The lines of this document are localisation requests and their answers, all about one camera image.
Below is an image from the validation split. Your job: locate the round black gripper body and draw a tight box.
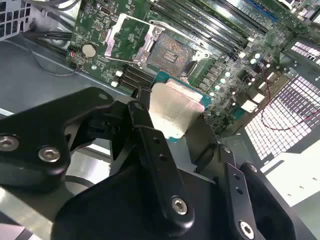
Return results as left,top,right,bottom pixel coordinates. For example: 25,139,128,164
52,162,237,240

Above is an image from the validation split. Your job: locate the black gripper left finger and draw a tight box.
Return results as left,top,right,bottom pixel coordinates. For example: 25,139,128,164
0,86,197,238

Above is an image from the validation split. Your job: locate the silver topped CPU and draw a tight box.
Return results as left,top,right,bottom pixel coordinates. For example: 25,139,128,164
148,70,214,145

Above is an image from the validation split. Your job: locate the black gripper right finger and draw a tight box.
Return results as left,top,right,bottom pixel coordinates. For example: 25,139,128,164
186,114,320,240

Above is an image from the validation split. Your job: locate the metal socket cover frame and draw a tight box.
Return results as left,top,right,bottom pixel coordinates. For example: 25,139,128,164
104,12,163,70

